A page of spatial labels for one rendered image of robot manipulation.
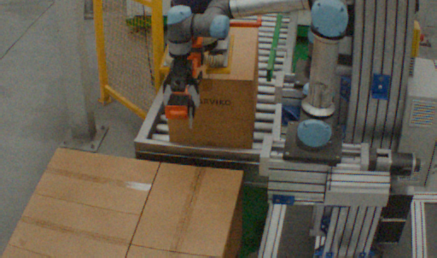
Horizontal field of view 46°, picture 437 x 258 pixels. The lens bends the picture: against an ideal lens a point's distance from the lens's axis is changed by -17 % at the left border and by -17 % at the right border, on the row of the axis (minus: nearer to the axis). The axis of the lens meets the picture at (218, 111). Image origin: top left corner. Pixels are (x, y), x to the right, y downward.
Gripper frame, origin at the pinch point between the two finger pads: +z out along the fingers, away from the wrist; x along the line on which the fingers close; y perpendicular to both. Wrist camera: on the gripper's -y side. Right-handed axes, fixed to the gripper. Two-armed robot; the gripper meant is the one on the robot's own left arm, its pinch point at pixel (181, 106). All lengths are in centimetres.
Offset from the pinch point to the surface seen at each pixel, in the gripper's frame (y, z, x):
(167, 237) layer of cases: 2, 69, 10
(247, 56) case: 87, 28, -19
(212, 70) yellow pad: 43.5, 11.4, -6.8
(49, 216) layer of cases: 6, 69, 69
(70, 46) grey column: 140, 50, 92
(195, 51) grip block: 35.4, -1.6, -1.1
